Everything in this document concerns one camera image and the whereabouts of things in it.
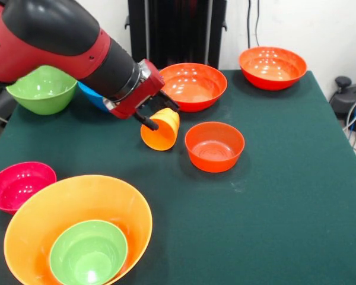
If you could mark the large green bowl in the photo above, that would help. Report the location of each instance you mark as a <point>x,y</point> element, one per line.
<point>41,95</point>

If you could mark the large red bowl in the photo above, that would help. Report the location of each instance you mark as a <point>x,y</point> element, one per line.
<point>195,86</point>
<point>273,71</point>

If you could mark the large orange bowl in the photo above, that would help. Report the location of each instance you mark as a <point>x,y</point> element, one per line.
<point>77,199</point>

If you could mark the small green bowl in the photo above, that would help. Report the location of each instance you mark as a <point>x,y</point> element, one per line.
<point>89,255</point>

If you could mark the dark green table cloth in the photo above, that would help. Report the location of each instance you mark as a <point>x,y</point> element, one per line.
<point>270,207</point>

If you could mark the blue bowl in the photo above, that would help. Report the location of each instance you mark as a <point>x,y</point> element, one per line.
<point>93,98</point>

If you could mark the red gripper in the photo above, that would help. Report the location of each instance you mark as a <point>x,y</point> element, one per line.
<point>136,95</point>

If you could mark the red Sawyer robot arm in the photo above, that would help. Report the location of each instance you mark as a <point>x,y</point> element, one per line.
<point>47,35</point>

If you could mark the orange cup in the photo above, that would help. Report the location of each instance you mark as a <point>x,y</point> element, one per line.
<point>163,136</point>

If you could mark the pink bowl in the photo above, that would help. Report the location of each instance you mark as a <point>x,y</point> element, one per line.
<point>15,184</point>

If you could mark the small red bowl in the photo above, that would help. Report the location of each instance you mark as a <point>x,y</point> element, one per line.
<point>215,148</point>

